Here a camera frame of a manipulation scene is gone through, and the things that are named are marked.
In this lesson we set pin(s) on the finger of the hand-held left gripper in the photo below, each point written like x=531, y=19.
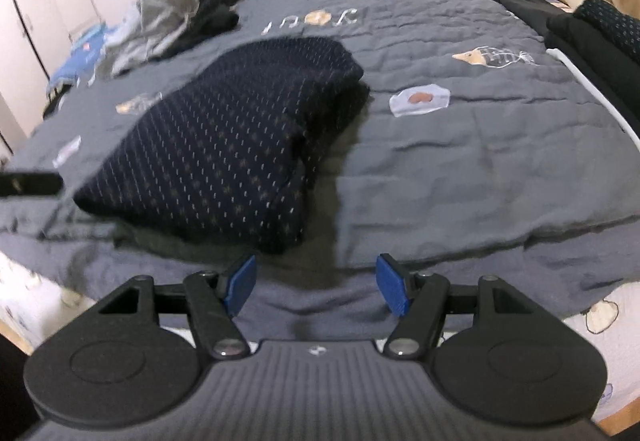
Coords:
x=30, y=185

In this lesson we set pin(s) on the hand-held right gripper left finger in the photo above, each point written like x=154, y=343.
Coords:
x=240, y=283

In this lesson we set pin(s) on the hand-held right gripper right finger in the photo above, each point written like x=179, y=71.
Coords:
x=395, y=283

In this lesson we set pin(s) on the navy patterned garment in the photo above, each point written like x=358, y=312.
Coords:
x=230, y=136

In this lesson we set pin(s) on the white printed bed sheet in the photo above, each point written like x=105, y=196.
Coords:
x=30, y=291

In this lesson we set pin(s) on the grey quilted bedspread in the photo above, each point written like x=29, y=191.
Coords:
x=450, y=171

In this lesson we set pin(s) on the blue printed cloth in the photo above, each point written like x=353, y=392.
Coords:
x=75, y=61

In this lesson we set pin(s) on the white wardrobe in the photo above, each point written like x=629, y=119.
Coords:
x=40, y=11

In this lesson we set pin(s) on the light grey garment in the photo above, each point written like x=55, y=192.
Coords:
x=160, y=16

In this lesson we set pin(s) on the dark crumpled garment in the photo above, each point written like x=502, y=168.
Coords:
x=210, y=21

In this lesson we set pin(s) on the black folded garment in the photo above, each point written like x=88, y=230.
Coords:
x=595, y=56

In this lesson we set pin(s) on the black flat garment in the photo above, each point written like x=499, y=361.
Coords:
x=525, y=3

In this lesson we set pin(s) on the navy dotted folded garment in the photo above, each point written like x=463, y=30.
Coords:
x=612, y=23

